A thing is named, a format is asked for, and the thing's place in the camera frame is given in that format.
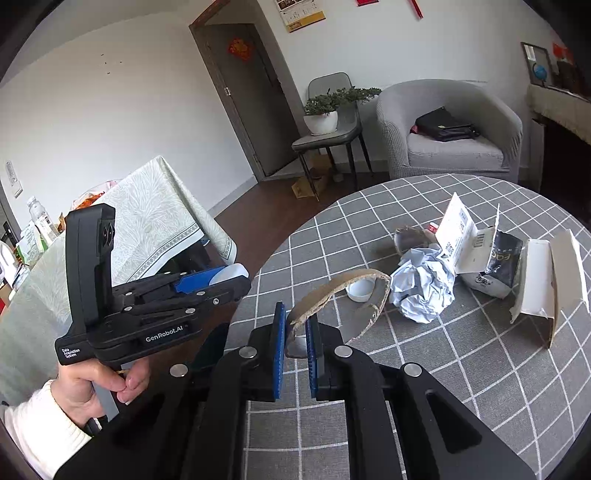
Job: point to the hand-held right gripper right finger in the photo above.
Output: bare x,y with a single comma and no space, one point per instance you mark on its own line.
313,360

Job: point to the grey door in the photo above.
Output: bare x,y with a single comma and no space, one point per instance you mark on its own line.
249,115

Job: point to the person's left forearm white sleeve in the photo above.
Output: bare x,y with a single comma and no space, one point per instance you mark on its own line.
41,434

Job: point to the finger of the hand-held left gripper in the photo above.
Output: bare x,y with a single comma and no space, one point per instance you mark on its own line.
196,280
203,300

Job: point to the white wall switch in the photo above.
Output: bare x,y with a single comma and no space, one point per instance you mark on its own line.
13,180

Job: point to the grey dining chair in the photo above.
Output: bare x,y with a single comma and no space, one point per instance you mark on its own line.
328,138

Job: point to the curved brown cardboard strip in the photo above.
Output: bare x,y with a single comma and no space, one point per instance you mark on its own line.
332,284

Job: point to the grey armchair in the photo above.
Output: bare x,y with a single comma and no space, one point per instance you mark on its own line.
461,154

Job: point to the person's left hand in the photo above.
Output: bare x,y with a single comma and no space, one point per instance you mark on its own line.
87,390

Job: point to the grey checked tablecloth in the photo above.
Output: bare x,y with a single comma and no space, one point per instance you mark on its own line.
461,369

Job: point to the brown wooden box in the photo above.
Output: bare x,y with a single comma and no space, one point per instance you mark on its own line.
569,74

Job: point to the beige lace sideboard cloth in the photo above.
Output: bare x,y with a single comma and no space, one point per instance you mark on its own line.
558,106

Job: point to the small red flags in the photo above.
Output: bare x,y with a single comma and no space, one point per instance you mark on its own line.
561,50

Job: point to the clear plastic bottle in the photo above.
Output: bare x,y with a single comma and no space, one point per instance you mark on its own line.
40,219

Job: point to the orange snack packet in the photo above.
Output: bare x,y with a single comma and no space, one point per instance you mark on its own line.
92,196

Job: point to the small blue globe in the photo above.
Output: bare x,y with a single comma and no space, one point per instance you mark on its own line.
540,73

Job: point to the wooden picture frame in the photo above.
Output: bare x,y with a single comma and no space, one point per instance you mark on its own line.
531,55

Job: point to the potted green plant white pot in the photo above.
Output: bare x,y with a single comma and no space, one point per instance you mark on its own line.
321,122

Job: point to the small white round cup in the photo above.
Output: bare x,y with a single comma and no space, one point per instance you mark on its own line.
361,290

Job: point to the white cardboard piece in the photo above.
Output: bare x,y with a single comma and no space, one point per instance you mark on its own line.
538,286

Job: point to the red door decoration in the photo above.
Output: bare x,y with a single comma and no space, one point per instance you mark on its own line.
240,49

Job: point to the pale green floral tablecloth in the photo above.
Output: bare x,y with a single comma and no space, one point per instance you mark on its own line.
152,217

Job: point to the white plastic lid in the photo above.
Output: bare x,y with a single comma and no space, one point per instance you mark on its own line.
233,273

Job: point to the red knot wall hanging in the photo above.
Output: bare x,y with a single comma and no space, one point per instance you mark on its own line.
416,8

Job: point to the white paper carton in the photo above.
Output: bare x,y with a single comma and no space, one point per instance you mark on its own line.
459,230

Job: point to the black bag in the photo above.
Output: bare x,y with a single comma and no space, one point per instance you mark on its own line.
445,127

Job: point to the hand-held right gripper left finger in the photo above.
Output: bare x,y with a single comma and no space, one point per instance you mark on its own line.
278,350

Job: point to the green food package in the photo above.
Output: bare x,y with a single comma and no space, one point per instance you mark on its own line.
30,242

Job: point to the red wall scroll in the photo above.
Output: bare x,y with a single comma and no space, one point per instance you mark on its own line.
369,2

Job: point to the wall calendar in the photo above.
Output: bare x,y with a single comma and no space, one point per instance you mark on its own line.
300,14

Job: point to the cardboard box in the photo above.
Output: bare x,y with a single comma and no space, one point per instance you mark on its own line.
307,184

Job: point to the pale blue paper ball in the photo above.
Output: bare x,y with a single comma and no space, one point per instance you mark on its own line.
422,286

